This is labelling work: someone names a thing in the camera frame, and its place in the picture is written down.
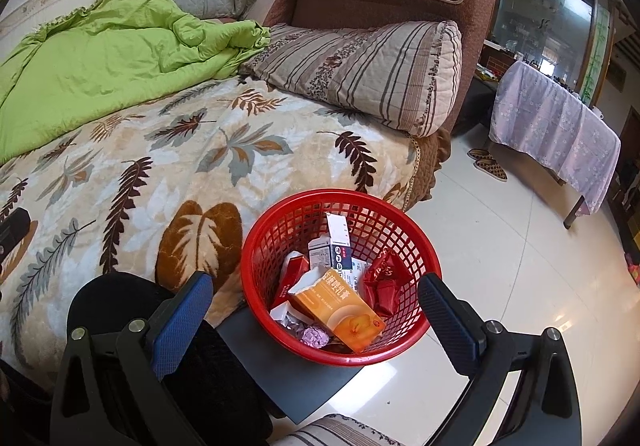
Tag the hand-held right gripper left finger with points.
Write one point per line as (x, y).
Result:
(180, 321)

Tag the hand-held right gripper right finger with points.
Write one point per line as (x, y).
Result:
(447, 321)

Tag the red wrapper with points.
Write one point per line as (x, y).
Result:
(387, 298)
(381, 271)

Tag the orange box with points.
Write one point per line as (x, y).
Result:
(340, 313)

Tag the silver blister pack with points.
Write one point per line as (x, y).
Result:
(292, 322)

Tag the red white paper package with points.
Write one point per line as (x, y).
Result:
(290, 273)

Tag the red plastic basket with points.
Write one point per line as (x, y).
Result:
(280, 236)

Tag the purple foil wrapper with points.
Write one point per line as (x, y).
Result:
(313, 337)

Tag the white medicine box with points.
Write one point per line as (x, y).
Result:
(339, 231)

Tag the white blue printed box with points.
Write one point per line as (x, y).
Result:
(322, 253)

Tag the grey stool top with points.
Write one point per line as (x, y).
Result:
(300, 386)

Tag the striped cushion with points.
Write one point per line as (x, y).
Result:
(340, 433)

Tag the brown slipper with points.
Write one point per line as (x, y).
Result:
(492, 170)
(480, 154)

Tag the leaf printed blanket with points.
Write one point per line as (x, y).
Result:
(150, 160)

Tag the table with lilac tablecloth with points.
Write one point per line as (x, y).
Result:
(550, 125)

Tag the striped pillow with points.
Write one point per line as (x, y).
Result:
(360, 70)

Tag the green quilt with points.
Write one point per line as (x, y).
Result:
(100, 55)

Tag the large glass window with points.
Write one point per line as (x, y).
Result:
(542, 15)

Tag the green bamboo wall scroll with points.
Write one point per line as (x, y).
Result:
(597, 50)

